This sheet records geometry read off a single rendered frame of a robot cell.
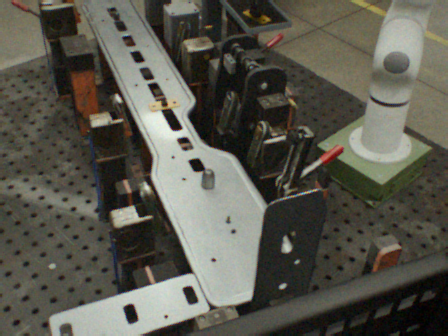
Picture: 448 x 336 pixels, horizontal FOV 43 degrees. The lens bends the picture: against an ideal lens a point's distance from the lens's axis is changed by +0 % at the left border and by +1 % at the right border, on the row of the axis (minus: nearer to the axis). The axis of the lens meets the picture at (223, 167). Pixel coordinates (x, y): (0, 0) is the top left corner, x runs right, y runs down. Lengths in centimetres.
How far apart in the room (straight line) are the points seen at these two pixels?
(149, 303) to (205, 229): 22
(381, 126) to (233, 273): 77
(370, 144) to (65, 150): 98
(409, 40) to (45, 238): 112
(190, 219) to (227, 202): 10
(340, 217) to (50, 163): 93
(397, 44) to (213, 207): 64
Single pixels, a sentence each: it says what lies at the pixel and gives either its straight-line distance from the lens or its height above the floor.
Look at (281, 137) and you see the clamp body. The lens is 139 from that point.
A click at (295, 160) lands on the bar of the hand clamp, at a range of 122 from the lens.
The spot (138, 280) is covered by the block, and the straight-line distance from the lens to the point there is 119.
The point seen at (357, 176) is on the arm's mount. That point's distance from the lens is 177.
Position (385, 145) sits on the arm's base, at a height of 85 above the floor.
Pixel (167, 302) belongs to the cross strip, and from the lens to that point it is 113.
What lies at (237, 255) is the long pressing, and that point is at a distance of 121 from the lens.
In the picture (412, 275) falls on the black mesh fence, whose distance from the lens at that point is 52.
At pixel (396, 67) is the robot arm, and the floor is 116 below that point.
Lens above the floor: 194
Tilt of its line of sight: 42 degrees down
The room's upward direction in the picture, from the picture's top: 3 degrees clockwise
